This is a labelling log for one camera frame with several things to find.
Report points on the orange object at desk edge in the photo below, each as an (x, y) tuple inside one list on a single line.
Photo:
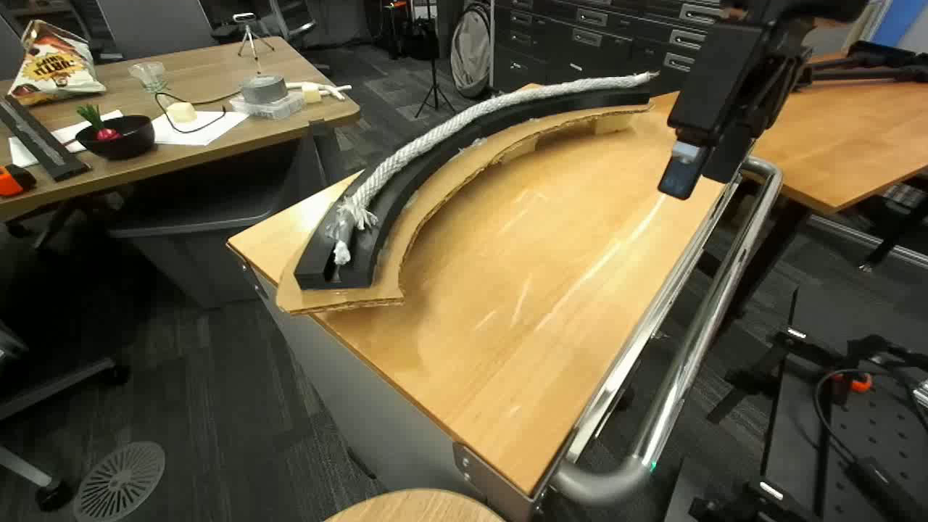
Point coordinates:
[(15, 181)]

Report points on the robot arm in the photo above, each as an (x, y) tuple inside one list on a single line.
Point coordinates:
[(737, 84)]

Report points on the snack chip bag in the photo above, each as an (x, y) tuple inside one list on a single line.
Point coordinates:
[(57, 61)]

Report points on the white paper sheet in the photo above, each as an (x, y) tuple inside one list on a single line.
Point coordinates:
[(196, 128)]

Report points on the silver cart handle bar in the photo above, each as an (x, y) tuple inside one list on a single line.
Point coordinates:
[(642, 463)]

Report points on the round wooden stool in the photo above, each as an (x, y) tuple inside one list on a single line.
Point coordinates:
[(416, 505)]

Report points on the black drawer cabinet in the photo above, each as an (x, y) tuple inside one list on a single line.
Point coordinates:
[(545, 42)]

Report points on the grey tape roll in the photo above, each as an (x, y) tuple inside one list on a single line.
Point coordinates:
[(268, 96)]

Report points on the round floor vent plate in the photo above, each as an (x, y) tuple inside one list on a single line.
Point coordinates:
[(120, 481)]

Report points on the black bar on desk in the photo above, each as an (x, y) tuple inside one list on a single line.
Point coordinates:
[(51, 154)]

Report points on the black tripod on table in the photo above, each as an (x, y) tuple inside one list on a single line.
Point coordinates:
[(869, 61)]

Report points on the black bowl with fruit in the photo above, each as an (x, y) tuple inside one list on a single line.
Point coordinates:
[(116, 136)]

